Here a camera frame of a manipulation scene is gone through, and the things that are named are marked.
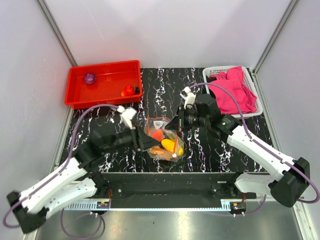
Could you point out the peach fake fruit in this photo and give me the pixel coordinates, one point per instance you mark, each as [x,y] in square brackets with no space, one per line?
[158,135]

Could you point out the yellow fake lemon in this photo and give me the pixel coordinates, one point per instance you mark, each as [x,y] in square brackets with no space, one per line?
[172,146]

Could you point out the pink fake fruit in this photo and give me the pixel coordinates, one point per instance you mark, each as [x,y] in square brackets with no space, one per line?
[89,78]

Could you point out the orange fake fruit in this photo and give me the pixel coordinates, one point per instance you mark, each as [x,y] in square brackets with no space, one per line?
[160,154]

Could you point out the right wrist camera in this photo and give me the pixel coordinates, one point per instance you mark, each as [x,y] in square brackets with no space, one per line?
[188,96]

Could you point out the red plastic bin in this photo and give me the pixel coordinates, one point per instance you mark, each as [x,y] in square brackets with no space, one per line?
[111,79]

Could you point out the pink cloth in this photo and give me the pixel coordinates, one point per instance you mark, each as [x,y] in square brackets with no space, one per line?
[233,82]

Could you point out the black marble mat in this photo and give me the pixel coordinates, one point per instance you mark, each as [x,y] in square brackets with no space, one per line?
[161,88]

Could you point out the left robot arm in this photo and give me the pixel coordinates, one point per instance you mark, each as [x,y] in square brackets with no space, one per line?
[77,178]

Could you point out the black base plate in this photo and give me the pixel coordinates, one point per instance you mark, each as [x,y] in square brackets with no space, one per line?
[171,191]

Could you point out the red fake fruit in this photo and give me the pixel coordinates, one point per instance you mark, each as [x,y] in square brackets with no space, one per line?
[129,90]

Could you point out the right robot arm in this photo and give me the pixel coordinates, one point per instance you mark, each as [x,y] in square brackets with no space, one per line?
[287,178]

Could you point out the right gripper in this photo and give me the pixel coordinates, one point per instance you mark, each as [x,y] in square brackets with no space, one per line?
[178,122]

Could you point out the white plastic basket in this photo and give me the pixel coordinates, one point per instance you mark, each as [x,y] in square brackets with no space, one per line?
[247,82]

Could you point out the clear zip top bag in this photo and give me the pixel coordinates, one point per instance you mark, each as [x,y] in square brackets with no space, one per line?
[154,123]

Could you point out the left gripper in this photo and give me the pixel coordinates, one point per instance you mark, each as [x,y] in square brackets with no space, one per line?
[141,141]

